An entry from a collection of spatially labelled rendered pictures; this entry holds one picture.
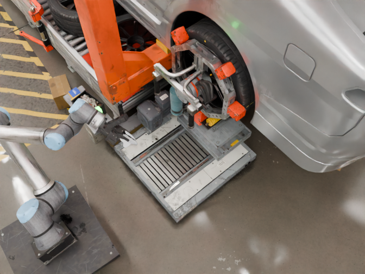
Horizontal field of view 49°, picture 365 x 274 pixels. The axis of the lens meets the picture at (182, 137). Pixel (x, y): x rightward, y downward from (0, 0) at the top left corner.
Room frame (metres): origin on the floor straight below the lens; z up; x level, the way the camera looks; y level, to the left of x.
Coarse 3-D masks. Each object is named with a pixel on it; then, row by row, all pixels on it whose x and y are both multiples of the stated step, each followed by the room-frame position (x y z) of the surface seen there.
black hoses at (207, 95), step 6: (204, 72) 1.59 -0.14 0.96; (198, 84) 1.45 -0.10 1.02; (204, 84) 1.43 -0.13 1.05; (210, 84) 1.43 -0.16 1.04; (204, 90) 1.40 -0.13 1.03; (210, 90) 1.41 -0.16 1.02; (204, 96) 1.37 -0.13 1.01; (210, 96) 1.38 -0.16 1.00; (216, 96) 1.39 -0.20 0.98; (204, 102) 1.35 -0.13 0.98
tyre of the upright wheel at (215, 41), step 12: (204, 24) 1.81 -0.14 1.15; (216, 24) 1.78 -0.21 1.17; (192, 36) 1.77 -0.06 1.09; (204, 36) 1.69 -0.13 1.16; (216, 36) 1.68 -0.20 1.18; (228, 36) 1.68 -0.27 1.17; (216, 48) 1.61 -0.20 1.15; (228, 48) 1.60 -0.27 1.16; (228, 60) 1.54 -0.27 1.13; (240, 60) 1.54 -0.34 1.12; (240, 72) 1.49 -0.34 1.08; (240, 84) 1.45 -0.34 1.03; (252, 84) 1.47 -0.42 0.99; (240, 96) 1.43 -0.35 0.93; (252, 96) 1.44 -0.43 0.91
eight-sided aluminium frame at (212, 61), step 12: (180, 48) 1.73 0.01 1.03; (192, 48) 1.64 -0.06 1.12; (204, 48) 1.64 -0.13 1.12; (180, 60) 1.80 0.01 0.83; (204, 60) 1.56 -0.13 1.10; (216, 60) 1.55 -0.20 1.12; (228, 84) 1.46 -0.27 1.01; (228, 96) 1.40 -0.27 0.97; (204, 108) 1.56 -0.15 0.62; (216, 108) 1.53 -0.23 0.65
